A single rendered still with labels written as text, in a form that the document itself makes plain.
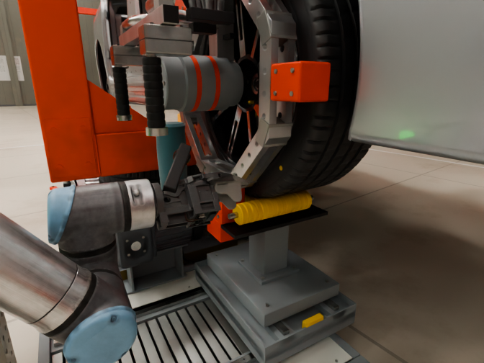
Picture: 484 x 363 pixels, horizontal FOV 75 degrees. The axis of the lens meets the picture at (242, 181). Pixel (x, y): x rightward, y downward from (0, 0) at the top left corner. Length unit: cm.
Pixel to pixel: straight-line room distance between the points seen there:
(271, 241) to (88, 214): 65
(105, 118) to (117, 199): 73
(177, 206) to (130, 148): 70
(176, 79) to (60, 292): 52
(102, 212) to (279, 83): 39
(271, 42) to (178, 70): 24
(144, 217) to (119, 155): 72
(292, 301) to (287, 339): 11
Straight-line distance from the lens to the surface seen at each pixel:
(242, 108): 96
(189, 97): 80
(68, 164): 126
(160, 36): 64
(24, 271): 44
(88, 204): 55
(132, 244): 116
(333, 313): 109
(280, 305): 100
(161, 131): 64
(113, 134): 126
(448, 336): 143
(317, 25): 69
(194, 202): 59
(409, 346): 133
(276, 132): 67
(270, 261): 109
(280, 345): 99
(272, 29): 66
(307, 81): 60
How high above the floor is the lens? 84
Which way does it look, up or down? 17 degrees down
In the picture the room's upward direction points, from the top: straight up
